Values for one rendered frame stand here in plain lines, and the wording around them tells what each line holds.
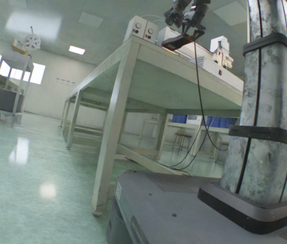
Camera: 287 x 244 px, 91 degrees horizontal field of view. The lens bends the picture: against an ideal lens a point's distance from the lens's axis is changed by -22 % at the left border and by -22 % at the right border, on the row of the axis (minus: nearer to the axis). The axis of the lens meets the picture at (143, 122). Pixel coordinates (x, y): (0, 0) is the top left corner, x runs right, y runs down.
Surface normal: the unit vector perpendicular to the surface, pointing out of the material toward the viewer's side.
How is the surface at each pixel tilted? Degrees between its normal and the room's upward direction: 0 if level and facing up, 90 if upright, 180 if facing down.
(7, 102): 90
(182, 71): 90
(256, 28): 90
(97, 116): 90
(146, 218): 45
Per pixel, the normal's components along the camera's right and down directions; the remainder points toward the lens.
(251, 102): -0.94, -0.21
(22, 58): 0.47, 0.07
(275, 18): -0.46, -0.13
